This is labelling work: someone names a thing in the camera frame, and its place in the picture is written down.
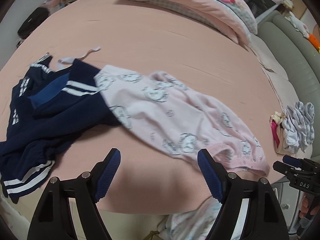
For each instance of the pink bed sheet mattress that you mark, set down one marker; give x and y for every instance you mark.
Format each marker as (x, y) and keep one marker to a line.
(145, 40)

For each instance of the person right hand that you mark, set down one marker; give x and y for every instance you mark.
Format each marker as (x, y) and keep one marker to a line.
(304, 207)

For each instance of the green bed headboard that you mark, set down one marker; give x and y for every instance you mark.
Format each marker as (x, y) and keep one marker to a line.
(299, 59)

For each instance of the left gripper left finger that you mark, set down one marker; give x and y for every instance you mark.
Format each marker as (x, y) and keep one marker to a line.
(90, 187)

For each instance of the pile of folded clothes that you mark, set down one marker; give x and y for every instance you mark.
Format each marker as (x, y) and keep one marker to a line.
(293, 129)

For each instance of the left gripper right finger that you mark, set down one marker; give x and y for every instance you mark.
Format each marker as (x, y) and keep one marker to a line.
(229, 189)

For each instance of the beige pillow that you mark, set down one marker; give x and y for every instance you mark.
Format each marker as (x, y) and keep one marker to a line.
(275, 73)

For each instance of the navy striped garment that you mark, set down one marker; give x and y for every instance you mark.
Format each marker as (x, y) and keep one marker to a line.
(49, 110)

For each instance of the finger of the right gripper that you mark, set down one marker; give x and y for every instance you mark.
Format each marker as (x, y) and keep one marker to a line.
(286, 170)
(292, 161)

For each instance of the black backpack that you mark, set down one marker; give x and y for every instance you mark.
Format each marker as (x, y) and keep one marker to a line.
(34, 20)

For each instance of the pink cartoon pajama pants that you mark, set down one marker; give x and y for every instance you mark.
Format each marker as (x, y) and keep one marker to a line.
(179, 121)

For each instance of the fluffy cartoon pajama leg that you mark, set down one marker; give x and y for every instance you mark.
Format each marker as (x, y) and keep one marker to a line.
(190, 225)

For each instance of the pink folded quilt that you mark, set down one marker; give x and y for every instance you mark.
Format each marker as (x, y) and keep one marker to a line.
(232, 18)

